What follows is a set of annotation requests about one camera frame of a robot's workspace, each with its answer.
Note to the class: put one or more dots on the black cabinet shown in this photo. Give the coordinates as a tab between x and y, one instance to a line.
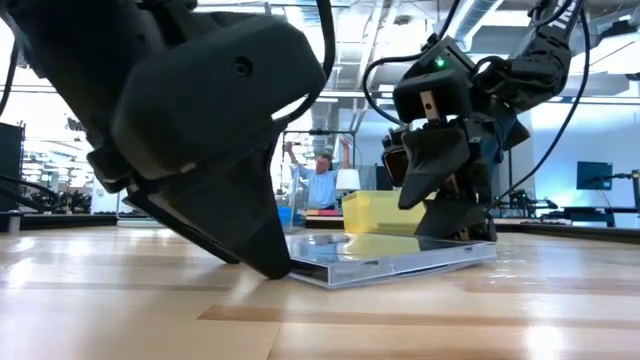
10	165

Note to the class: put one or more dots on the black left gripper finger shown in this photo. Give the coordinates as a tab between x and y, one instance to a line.
235	215
175	223

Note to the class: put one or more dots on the white lampshade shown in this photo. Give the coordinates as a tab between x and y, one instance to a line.
348	180

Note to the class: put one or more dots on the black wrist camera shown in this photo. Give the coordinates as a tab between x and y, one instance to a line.
210	95
435	92

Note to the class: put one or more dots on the dark wall monitor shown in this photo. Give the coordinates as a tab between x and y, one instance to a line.
595	175

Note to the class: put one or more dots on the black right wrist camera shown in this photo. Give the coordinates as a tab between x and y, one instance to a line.
435	92

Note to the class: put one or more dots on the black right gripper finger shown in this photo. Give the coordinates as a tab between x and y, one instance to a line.
452	220
430	155

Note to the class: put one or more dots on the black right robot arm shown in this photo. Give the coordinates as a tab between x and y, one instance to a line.
547	55

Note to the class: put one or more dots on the blue plastic disc case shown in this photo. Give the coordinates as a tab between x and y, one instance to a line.
286	210
286	217

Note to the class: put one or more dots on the clear black-tray jewel case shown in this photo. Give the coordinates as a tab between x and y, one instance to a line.
390	260

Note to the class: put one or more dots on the clear plastic bin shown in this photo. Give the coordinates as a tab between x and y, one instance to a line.
299	200

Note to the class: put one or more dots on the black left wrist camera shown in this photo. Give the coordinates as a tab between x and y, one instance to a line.
210	95

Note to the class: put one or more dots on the yellow plastic bin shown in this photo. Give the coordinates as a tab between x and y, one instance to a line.
380	212

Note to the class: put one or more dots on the person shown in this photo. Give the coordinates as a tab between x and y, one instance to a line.
322	190

